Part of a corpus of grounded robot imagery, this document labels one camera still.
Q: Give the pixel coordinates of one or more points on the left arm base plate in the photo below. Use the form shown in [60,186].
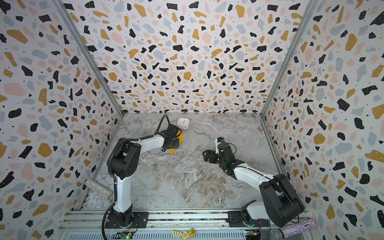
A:
[134,220]

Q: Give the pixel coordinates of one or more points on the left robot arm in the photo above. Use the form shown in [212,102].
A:
[123,162]

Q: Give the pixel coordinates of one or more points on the glitter microphone right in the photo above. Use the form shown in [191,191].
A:
[292,230]

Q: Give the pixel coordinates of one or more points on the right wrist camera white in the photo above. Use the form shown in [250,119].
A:
[218,142]

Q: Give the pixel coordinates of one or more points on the colourful stickers on rail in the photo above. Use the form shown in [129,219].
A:
[185,235]

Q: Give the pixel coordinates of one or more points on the glitter microphone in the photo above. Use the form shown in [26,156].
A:
[101,190]
[292,230]

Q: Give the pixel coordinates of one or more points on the glitter microphone left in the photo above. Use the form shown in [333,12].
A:
[101,190]

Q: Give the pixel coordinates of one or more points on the aluminium rail frame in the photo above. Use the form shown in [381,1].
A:
[210,224]

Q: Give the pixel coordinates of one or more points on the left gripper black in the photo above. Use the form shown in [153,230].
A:
[176,143]

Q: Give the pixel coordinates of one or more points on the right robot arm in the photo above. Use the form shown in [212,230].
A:
[281,203]

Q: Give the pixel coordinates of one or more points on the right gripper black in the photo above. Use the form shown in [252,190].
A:
[216,155]

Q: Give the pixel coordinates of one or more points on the yellow square paper sheet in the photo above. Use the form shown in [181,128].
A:
[180,138]

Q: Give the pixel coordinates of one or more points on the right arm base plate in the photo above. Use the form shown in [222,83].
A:
[240,219]

